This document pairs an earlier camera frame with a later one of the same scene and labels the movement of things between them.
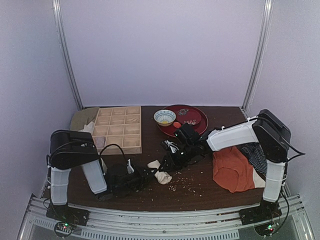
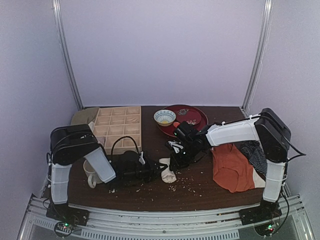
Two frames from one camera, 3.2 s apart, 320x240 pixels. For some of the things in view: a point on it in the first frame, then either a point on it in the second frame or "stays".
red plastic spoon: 177,124 stays
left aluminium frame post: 56,7 stays
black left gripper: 139,179 to 147,170
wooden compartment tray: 121,126 stays
